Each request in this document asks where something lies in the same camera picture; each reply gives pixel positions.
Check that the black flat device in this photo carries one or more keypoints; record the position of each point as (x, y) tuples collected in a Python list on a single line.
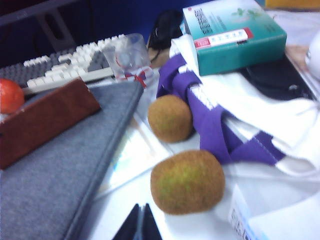
[(277, 77)]

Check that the green and white medicine box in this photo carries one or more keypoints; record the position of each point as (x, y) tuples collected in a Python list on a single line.
[(232, 45)]

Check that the white rounded object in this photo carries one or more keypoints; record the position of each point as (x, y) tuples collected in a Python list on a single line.
[(314, 57)]

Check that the orange round fruit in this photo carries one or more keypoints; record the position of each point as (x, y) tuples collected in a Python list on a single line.
[(10, 96)]

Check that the black computer mouse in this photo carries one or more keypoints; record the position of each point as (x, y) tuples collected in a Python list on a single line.
[(166, 27)]

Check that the large brown kiwi fruit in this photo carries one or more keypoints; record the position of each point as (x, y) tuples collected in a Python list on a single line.
[(187, 182)]

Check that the white and grey keyboard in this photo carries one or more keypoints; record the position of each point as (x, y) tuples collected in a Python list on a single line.
[(75, 62)]

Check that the dark monitor with grey stand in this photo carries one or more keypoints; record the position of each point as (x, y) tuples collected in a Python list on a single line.
[(50, 17)]

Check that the small brown kiwi fruit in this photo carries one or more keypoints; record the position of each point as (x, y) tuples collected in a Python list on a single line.
[(168, 118)]

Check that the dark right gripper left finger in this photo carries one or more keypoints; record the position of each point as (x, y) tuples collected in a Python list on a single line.
[(133, 226)]

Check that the red and white wrapper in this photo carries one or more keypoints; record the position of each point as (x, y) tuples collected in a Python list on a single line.
[(140, 75)]

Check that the clear plastic cup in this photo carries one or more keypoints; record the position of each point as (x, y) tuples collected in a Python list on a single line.
[(130, 53)]

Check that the white printed carton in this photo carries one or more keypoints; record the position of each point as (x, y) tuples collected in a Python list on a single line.
[(270, 217)]

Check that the grey felt sleeve bag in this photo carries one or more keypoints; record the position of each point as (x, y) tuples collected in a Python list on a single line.
[(57, 182)]

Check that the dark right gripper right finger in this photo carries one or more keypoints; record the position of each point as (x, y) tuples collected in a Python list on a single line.
[(150, 226)]

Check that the white and purple cloth bag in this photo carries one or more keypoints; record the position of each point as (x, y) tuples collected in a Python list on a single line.
[(215, 112)]

